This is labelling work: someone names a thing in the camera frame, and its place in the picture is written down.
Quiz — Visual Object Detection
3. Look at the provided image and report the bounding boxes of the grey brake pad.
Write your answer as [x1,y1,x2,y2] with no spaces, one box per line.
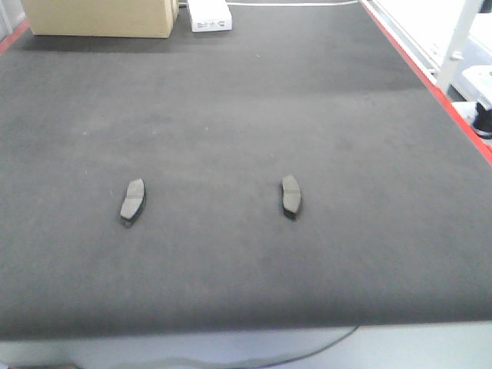
[119,178,147,228]
[281,175,302,219]

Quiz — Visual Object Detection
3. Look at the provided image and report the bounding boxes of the white long carton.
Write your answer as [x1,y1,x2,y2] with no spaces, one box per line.
[186,0,233,33]

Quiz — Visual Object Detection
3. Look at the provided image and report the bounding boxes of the cardboard box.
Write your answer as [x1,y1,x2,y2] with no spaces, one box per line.
[22,0,179,38]

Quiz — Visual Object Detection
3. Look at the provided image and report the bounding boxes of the black round base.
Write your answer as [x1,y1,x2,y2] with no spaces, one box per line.
[472,102,492,140]

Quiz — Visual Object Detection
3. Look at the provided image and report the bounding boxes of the white side rail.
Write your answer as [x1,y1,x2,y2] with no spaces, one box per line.
[365,1,491,101]

